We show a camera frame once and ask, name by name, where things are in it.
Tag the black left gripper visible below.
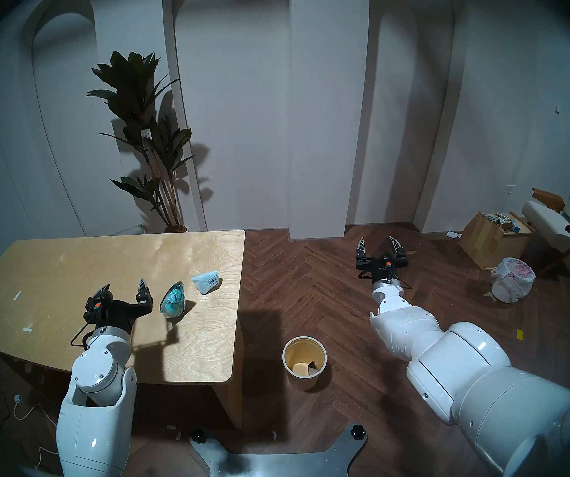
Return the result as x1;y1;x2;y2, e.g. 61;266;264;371
84;278;154;335

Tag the white cushioned wooden armchair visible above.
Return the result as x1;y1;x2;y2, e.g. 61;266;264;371
521;184;570;279

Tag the light blue tissue packet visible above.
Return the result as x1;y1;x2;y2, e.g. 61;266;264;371
191;270;220;295

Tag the white bin with plastic bag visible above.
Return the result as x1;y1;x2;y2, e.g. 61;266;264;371
490;257;536;303

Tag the teal clear plastic package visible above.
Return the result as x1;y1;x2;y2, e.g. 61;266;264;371
160;281;186;318

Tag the mixed trash pile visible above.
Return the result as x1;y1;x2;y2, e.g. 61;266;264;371
481;212;522;233

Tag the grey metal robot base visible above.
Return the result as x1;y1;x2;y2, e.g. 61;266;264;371
190;424;368;477

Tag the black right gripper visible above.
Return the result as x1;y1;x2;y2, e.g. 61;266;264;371
356;236;409;283

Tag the white floor cable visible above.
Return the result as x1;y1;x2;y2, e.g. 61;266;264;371
14;404;62;469

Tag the light wooden table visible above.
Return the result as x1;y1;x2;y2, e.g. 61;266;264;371
0;230;246;429

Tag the cream round trash bin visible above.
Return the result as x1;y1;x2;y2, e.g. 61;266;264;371
282;336;328;392

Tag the tall green leafy plant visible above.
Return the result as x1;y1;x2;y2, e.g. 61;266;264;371
86;51;196;232

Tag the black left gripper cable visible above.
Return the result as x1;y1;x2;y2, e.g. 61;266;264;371
70;322;98;351

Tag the open cardboard box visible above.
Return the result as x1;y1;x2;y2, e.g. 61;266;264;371
459;212;534;271

